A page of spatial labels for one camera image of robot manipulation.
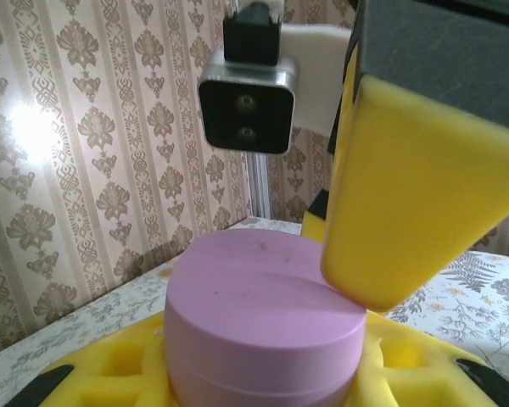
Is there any aluminium frame post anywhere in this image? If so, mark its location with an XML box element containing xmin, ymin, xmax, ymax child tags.
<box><xmin>246</xmin><ymin>151</ymin><xmax>275</xmax><ymax>221</ymax></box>

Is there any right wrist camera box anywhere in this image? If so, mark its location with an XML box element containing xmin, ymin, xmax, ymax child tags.
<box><xmin>197</xmin><ymin>0</ymin><xmax>353</xmax><ymax>159</ymax></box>

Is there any pink earbuds charging case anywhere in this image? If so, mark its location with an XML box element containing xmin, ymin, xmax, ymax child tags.
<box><xmin>164</xmin><ymin>231</ymin><xmax>368</xmax><ymax>407</ymax></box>

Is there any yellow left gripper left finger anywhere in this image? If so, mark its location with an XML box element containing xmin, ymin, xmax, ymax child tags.
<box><xmin>3</xmin><ymin>311</ymin><xmax>179</xmax><ymax>407</ymax></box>

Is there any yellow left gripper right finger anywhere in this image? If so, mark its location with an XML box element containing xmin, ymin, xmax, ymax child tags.
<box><xmin>347</xmin><ymin>309</ymin><xmax>509</xmax><ymax>407</ymax></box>

